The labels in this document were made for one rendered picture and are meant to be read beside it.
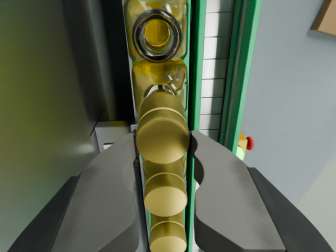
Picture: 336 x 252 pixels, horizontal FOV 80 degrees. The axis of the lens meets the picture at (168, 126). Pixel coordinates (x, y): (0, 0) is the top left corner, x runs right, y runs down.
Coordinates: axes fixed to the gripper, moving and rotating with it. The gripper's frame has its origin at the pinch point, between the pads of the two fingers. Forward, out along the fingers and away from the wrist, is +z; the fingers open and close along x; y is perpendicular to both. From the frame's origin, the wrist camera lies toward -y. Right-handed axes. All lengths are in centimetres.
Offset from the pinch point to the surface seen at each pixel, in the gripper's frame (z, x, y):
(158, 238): -0.4, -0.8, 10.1
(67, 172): 8.2, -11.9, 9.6
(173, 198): -0.5, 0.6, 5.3
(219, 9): 27.8, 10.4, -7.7
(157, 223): 1.0, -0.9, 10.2
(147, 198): -0.5, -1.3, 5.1
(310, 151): 41, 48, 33
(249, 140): 35.9, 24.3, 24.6
